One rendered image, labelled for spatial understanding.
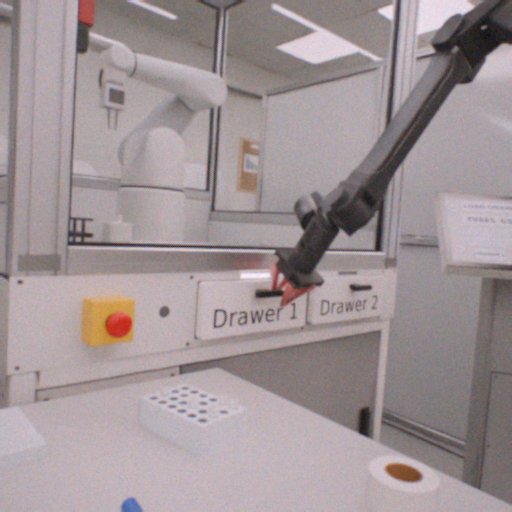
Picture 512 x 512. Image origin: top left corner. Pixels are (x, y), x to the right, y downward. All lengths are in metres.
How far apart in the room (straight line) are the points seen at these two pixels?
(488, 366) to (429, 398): 1.01
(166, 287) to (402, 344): 2.01
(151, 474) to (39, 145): 0.48
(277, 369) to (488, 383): 0.85
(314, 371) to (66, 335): 0.64
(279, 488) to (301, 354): 0.62
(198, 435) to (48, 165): 0.44
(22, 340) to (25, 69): 0.39
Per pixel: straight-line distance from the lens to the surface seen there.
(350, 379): 1.31
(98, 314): 0.74
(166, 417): 0.63
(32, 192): 0.74
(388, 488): 0.51
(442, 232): 1.58
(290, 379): 1.13
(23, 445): 0.62
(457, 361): 2.57
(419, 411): 2.73
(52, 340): 0.78
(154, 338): 0.85
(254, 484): 0.56
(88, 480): 0.57
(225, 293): 0.89
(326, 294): 1.11
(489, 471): 1.83
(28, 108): 0.76
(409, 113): 0.91
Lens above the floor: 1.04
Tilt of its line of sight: 4 degrees down
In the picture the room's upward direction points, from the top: 4 degrees clockwise
